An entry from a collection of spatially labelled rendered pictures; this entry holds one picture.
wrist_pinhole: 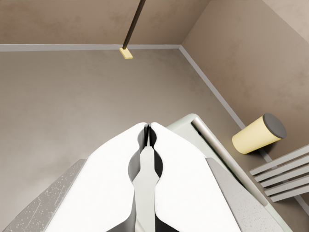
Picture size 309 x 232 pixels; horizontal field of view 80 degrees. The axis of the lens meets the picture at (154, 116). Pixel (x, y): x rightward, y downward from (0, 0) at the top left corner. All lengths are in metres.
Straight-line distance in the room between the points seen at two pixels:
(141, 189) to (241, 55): 2.79
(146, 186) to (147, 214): 0.05
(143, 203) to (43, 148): 1.44
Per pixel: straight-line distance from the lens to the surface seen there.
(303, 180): 2.73
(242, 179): 0.56
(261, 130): 2.60
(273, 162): 2.70
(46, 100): 2.00
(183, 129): 0.52
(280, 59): 2.89
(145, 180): 0.40
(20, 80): 2.14
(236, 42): 3.09
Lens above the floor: 1.61
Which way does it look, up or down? 46 degrees down
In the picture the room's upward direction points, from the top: 39 degrees clockwise
